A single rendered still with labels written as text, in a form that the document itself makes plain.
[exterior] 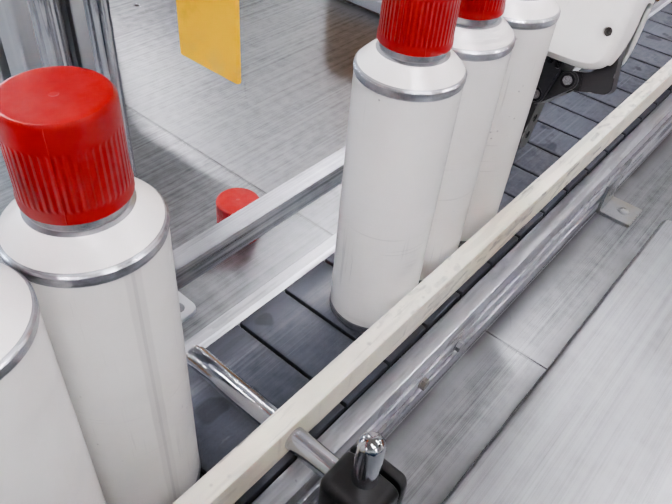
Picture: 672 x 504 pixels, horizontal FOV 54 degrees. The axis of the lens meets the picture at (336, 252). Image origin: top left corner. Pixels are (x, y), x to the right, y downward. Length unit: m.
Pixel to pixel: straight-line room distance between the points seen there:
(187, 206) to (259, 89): 0.20
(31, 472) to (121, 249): 0.07
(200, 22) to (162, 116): 0.43
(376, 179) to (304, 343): 0.12
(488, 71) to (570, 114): 0.31
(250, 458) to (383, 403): 0.10
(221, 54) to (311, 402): 0.17
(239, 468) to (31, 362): 0.13
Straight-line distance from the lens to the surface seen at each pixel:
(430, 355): 0.39
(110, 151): 0.19
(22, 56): 0.33
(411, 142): 0.30
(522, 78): 0.39
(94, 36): 0.29
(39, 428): 0.21
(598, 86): 0.46
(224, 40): 0.23
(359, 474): 0.28
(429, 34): 0.29
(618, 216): 0.62
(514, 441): 0.37
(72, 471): 0.24
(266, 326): 0.39
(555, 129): 0.62
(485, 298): 0.43
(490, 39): 0.34
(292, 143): 0.63
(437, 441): 0.42
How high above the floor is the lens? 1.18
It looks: 43 degrees down
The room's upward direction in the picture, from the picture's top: 6 degrees clockwise
